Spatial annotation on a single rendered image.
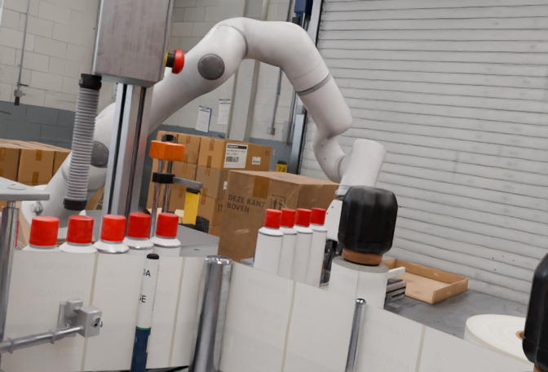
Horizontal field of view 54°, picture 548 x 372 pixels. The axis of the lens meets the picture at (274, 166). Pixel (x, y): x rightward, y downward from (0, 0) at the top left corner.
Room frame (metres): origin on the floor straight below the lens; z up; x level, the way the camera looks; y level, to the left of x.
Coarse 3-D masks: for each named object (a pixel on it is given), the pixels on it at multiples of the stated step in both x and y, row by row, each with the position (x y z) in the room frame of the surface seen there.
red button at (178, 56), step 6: (168, 54) 0.83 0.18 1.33; (174, 54) 0.84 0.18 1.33; (180, 54) 0.83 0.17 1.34; (168, 60) 0.83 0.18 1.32; (174, 60) 0.83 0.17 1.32; (180, 60) 0.83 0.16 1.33; (168, 66) 0.84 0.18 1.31; (174, 66) 0.83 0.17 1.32; (180, 66) 0.83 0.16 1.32; (174, 72) 0.84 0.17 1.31
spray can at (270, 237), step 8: (272, 216) 1.07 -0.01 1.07; (280, 216) 1.08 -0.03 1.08; (264, 224) 1.08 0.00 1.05; (272, 224) 1.07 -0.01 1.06; (280, 224) 1.08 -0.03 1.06; (264, 232) 1.07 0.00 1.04; (272, 232) 1.06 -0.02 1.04; (280, 232) 1.07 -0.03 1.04; (264, 240) 1.06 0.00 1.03; (272, 240) 1.06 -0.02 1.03; (280, 240) 1.07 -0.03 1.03; (256, 248) 1.08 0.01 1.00; (264, 248) 1.06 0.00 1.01; (272, 248) 1.06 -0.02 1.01; (280, 248) 1.08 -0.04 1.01; (256, 256) 1.07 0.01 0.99; (264, 256) 1.06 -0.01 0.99; (272, 256) 1.06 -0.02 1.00; (280, 256) 1.08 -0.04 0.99; (256, 264) 1.07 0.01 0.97; (264, 264) 1.06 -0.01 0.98; (272, 264) 1.07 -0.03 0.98; (272, 272) 1.07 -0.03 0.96
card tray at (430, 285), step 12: (396, 264) 1.89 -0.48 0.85; (408, 264) 1.86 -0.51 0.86; (408, 276) 1.80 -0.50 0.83; (420, 276) 1.83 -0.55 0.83; (432, 276) 1.81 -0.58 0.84; (444, 276) 1.78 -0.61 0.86; (456, 276) 1.76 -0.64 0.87; (408, 288) 1.63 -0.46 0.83; (420, 288) 1.66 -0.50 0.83; (432, 288) 1.68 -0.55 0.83; (444, 288) 1.57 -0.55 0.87; (456, 288) 1.65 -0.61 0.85; (420, 300) 1.52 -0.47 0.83; (432, 300) 1.50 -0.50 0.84
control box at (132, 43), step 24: (120, 0) 0.78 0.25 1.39; (144, 0) 0.79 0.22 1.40; (168, 0) 0.81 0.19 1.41; (120, 24) 0.79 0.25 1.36; (144, 24) 0.80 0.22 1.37; (168, 24) 0.81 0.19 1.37; (96, 48) 0.78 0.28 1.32; (120, 48) 0.79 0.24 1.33; (144, 48) 0.80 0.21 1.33; (96, 72) 0.78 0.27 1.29; (120, 72) 0.79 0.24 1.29; (144, 72) 0.80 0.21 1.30
